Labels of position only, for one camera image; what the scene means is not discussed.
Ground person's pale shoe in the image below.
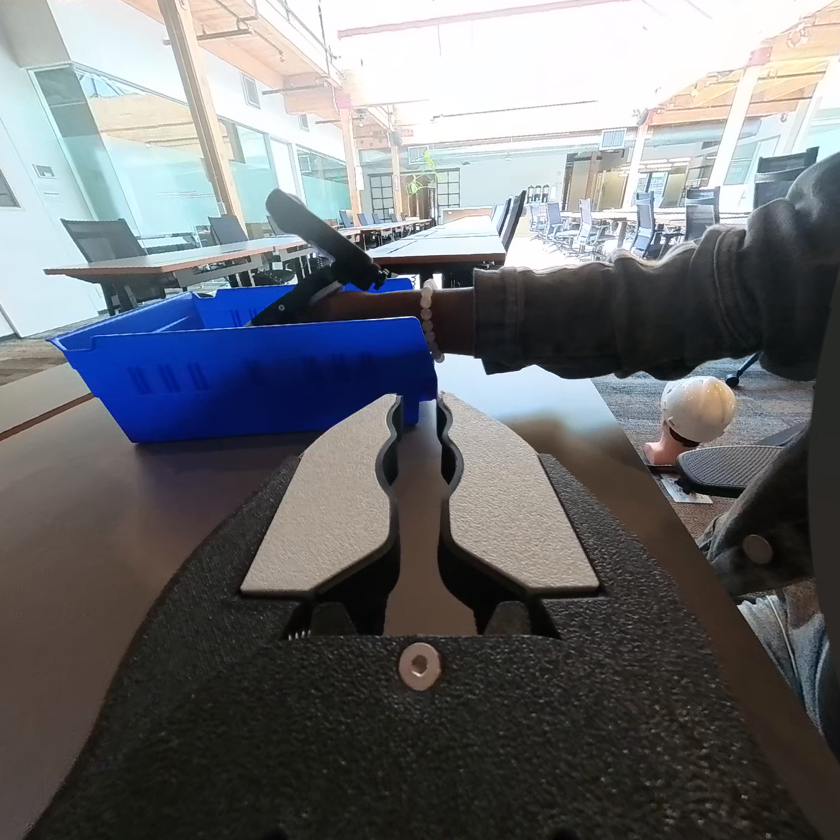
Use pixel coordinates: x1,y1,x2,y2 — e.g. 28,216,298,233
643,376,738,468

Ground white paper sheet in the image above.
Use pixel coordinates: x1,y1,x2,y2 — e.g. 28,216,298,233
658,474,714,506

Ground person's blue jeans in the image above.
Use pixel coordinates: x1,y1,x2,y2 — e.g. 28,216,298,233
737,589,829,737

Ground blue plastic bin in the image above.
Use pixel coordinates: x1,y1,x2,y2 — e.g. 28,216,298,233
47,276,439,444

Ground potted green plant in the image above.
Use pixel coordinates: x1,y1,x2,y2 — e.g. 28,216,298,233
406,151,438,199

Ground wooden desk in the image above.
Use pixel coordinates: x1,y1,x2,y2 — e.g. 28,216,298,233
45,235,322,315
366,215,508,273

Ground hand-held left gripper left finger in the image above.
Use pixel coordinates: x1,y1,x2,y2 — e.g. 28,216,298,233
239,394,403,636

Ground white beaded bracelet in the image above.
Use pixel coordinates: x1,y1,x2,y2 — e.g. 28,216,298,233
420,279,446,364

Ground person's right hand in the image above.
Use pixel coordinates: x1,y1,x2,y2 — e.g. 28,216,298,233
307,287,426,325

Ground black mesh chair armrest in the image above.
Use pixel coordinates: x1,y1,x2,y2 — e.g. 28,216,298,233
676,427,809,498

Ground person's right forearm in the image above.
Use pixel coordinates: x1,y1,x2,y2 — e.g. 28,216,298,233
433,154,840,383

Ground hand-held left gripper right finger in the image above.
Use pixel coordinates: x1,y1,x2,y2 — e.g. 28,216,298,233
436,392,601,636

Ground person's dark denim jacket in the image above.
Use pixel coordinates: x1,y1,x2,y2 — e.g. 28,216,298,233
697,427,824,599

